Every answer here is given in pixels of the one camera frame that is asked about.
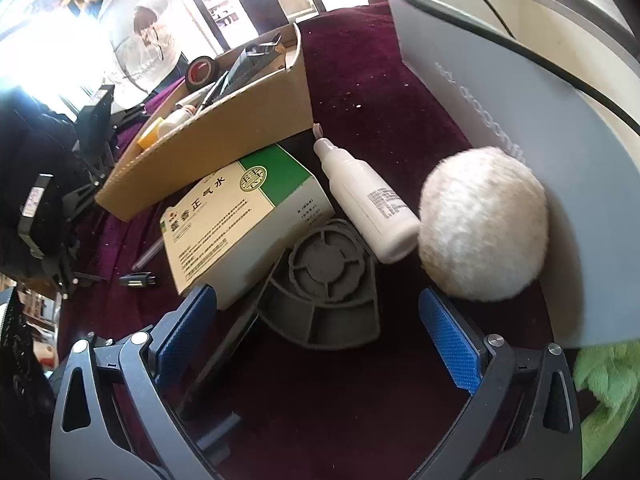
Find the green white medicine box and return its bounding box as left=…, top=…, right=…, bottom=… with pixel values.
left=160, top=143, right=337, bottom=311

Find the grey patterned shoebox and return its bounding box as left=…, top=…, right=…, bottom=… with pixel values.
left=382, top=0, right=640, bottom=351

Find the grey plastic fan part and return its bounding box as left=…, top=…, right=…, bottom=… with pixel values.
left=256, top=217, right=382, bottom=352

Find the yellow item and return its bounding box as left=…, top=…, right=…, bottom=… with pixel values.
left=136, top=116, right=164, bottom=149

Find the clear pen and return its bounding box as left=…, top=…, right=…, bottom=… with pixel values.
left=132, top=239, right=166, bottom=269

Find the black usb stick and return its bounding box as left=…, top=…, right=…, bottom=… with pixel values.
left=118, top=272, right=159, bottom=289

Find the white fluffy ball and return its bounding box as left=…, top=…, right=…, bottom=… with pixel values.
left=417, top=146, right=549, bottom=302

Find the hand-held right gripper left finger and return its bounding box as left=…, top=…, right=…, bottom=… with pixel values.
left=49, top=284, right=218, bottom=480

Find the brown cardboard box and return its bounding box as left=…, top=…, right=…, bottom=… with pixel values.
left=95, top=22, right=313, bottom=222

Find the green fluffy towel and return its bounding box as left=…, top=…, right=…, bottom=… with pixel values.
left=572, top=340, right=640, bottom=480

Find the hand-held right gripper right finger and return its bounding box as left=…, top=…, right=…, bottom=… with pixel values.
left=419, top=287, right=583, bottom=480

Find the maroon tablecloth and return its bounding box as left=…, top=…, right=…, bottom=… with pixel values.
left=55, top=2, right=556, bottom=480

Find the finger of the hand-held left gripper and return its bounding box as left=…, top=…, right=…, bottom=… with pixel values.
left=50, top=240, right=107, bottom=292
left=62, top=152, right=110, bottom=213

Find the black tape roll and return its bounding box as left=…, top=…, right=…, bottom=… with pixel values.
left=185, top=55, right=219, bottom=92

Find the black cable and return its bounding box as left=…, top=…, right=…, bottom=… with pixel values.
left=389, top=0, right=640, bottom=137

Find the small white bottle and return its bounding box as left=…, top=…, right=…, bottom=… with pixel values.
left=157, top=104, right=195, bottom=138

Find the white spray bottle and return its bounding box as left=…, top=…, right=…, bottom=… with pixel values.
left=312, top=124, right=422, bottom=264

